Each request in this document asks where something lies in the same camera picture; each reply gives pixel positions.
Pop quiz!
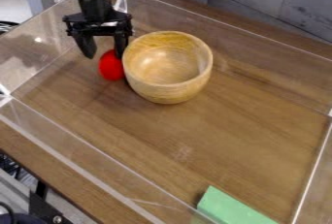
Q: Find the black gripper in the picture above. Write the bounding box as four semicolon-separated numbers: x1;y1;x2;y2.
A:
61;11;132;59

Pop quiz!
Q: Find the red plush fruit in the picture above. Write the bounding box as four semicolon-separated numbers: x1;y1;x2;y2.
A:
99;49;124;80

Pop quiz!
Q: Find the light wooden bowl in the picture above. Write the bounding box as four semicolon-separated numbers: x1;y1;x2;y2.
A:
121;31;214;104

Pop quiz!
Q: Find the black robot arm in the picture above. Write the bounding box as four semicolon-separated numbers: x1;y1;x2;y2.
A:
61;0;132;59

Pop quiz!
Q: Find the green foam block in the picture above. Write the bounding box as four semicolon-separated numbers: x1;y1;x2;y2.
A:
196;186;278;224

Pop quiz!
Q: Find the clear acrylic enclosure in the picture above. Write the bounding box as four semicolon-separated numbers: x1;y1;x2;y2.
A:
0;0;332;224

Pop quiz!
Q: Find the black table bracket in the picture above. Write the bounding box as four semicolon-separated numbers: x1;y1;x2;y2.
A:
28;181;73;224

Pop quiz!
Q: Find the black cable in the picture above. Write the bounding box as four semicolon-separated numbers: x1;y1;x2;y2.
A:
0;202;16;224

